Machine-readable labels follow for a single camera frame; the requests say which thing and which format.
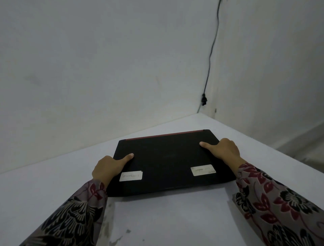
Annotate person's right hand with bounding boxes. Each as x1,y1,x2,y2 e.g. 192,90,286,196
199,138,246,171

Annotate person's left hand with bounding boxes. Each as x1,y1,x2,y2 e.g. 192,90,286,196
92,153,134,188

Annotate black laptop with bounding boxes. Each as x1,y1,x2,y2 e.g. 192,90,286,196
106,129,237,198

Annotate person's left forearm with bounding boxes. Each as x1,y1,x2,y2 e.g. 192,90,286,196
20,179,109,246

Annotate person's right forearm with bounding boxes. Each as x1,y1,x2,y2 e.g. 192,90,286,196
232,162,324,246

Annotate white paper label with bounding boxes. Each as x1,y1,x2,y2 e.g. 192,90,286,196
190,164,217,176
119,171,143,182

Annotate black hanging cable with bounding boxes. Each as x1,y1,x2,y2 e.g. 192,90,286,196
197,0,223,114

